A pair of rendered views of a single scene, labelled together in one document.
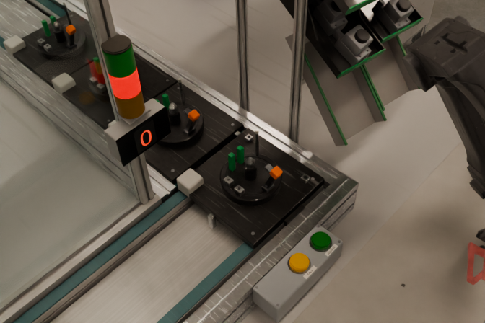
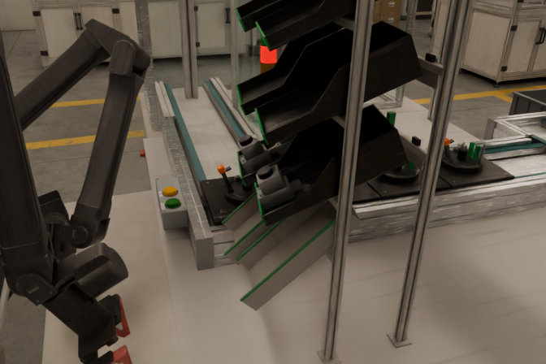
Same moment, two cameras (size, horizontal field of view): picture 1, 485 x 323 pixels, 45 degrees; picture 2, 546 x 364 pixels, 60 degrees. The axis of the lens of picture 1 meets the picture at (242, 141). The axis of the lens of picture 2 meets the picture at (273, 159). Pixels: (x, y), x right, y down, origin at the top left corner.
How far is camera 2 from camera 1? 1.81 m
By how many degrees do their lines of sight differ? 87
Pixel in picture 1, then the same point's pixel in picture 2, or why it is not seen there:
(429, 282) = not seen: hidden behind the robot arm
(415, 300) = not seen: hidden behind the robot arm
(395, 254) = (140, 271)
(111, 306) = (224, 153)
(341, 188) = (201, 232)
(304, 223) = (194, 207)
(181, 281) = (214, 171)
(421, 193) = (167, 318)
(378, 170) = (217, 305)
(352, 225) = (184, 262)
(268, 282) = (173, 180)
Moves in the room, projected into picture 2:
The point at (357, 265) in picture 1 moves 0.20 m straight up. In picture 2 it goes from (154, 250) to (148, 188)
